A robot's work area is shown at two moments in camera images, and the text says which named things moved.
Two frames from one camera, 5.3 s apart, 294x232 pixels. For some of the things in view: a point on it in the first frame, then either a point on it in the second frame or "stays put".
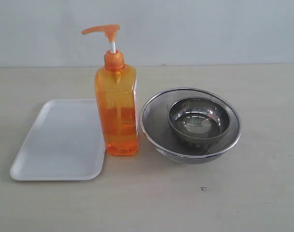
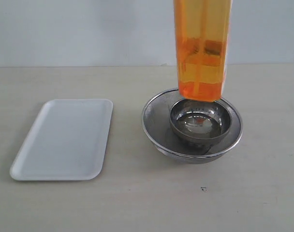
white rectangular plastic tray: (66, 143) stays put
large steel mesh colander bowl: (190, 125) stays put
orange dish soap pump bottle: (116, 88) to (202, 32)
